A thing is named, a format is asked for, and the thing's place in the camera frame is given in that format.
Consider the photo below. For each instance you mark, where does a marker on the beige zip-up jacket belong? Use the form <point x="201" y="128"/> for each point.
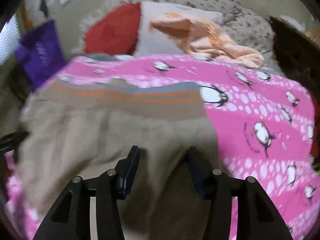
<point x="85" y="130"/>

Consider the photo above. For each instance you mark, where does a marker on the purple tote bag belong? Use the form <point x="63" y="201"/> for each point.
<point x="40" y="54"/>

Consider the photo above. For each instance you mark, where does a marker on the white pillow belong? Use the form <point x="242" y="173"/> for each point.
<point x="162" y="24"/>

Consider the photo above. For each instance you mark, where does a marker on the red heart-shaped cushion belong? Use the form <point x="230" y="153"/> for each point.
<point x="116" y="33"/>

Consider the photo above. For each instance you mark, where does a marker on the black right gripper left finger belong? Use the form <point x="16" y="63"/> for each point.
<point x="68" y="217"/>

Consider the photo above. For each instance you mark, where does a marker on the dark green hanging cloth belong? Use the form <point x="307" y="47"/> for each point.
<point x="44" y="8"/>

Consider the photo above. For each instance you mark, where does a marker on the pink penguin quilt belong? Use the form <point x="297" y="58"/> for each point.
<point x="264" y="127"/>

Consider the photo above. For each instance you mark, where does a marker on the window with white grille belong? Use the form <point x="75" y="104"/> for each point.
<point x="9" y="38"/>

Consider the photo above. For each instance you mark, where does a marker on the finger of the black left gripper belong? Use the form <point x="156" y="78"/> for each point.
<point x="11" y="141"/>

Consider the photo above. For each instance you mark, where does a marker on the dark carved wooden cabinet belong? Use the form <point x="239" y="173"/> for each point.
<point x="296" y="54"/>

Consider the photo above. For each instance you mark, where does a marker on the peach fringed scarf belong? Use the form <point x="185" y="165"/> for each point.
<point x="207" y="39"/>

